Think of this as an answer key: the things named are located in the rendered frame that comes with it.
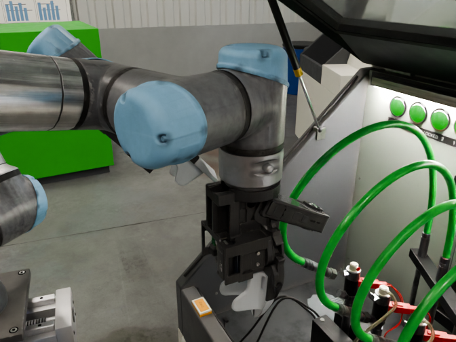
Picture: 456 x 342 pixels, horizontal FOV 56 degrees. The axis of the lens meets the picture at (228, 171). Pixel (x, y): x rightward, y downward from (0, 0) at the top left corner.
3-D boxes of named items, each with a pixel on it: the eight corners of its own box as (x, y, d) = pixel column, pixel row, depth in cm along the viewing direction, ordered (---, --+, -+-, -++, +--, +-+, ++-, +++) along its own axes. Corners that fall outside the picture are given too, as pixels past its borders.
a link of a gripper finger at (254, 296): (225, 326, 59) (225, 270, 55) (262, 312, 61) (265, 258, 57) (236, 341, 56) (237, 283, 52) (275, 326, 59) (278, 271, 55)
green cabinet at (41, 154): (96, 144, 478) (79, 20, 425) (115, 172, 408) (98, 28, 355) (0, 159, 438) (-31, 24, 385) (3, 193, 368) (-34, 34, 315)
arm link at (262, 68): (195, 47, 45) (249, 39, 50) (198, 146, 49) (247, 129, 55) (254, 55, 40) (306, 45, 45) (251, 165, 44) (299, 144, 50)
